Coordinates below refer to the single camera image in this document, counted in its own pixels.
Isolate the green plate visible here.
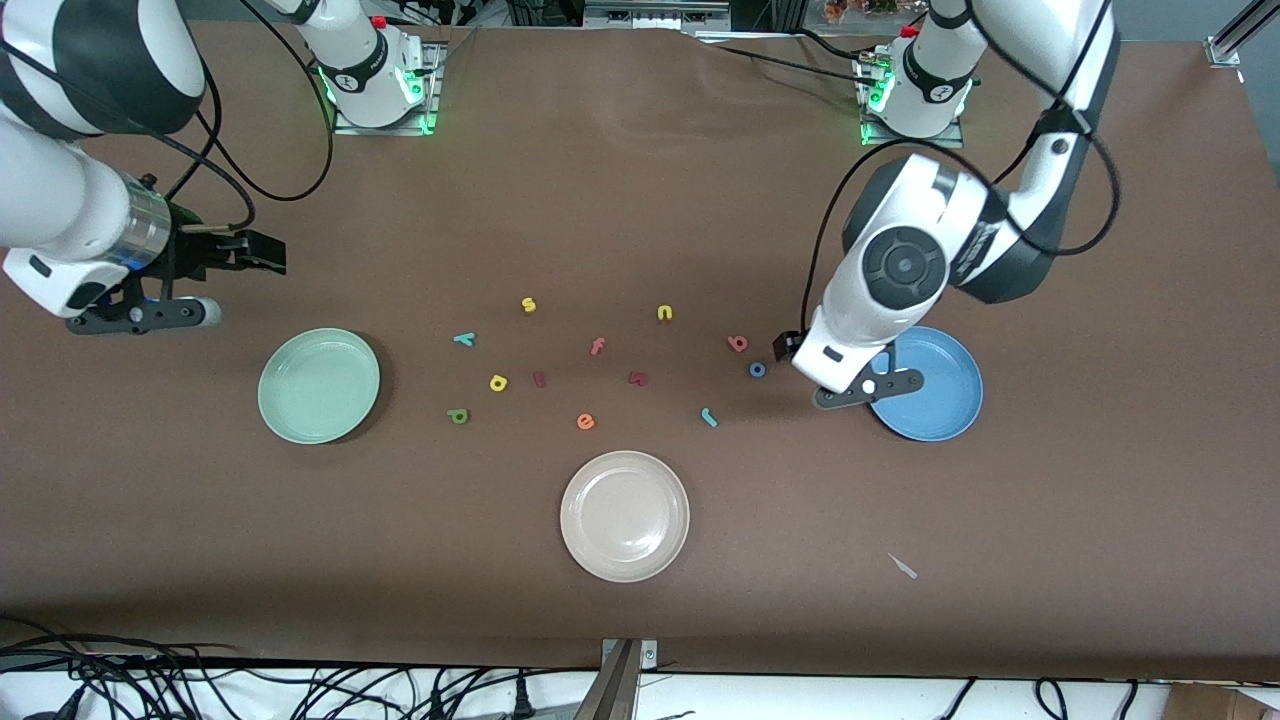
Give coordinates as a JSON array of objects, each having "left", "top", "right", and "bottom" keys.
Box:
[{"left": 257, "top": 327, "right": 382, "bottom": 445}]

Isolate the blue plate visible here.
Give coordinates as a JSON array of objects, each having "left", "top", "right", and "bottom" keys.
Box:
[{"left": 866, "top": 325, "right": 985, "bottom": 443}]

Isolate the beige plate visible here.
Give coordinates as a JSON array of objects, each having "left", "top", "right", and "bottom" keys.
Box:
[{"left": 559, "top": 450, "right": 691, "bottom": 584}]

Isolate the cardboard box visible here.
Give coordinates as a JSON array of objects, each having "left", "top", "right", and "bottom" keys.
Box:
[{"left": 1165, "top": 682, "right": 1280, "bottom": 720}]

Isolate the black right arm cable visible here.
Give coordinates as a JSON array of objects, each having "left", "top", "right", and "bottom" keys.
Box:
[{"left": 150, "top": 0, "right": 336, "bottom": 235}]

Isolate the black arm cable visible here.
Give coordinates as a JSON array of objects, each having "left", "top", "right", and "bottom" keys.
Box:
[
  {"left": 800, "top": 0, "right": 1123, "bottom": 323},
  {"left": 150, "top": 0, "right": 336, "bottom": 235}
]

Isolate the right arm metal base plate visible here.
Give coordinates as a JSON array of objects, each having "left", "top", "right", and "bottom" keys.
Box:
[{"left": 332, "top": 40, "right": 443, "bottom": 137}]

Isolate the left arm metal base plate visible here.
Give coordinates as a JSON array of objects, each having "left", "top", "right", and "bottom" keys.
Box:
[{"left": 858, "top": 52, "right": 967, "bottom": 149}]

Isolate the black table cable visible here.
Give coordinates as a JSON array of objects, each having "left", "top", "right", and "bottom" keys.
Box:
[{"left": 700, "top": 28, "right": 886, "bottom": 91}]

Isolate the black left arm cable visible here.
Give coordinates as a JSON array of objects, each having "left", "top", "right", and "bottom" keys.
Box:
[{"left": 800, "top": 0, "right": 1123, "bottom": 323}]

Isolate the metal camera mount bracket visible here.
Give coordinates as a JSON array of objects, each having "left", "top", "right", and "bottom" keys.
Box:
[{"left": 575, "top": 638, "right": 659, "bottom": 720}]

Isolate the aluminium frame rail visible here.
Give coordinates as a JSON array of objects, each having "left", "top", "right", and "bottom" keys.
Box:
[{"left": 1205, "top": 0, "right": 1280, "bottom": 67}]

